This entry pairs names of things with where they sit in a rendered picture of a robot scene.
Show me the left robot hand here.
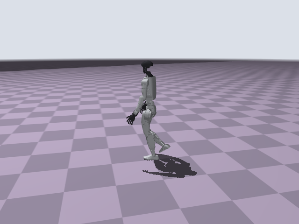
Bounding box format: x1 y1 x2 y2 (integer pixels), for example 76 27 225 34
126 111 138 125

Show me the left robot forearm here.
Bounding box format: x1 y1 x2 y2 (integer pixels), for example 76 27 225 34
133 96 144 115

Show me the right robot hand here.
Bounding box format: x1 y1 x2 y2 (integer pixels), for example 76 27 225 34
140 101 147 114

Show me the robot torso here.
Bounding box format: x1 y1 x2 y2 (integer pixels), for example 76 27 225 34
143 75 157 115

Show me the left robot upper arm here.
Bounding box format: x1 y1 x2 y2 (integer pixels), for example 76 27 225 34
141 78 149 101

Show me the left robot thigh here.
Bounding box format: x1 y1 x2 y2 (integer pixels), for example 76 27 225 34
141 109 155 138

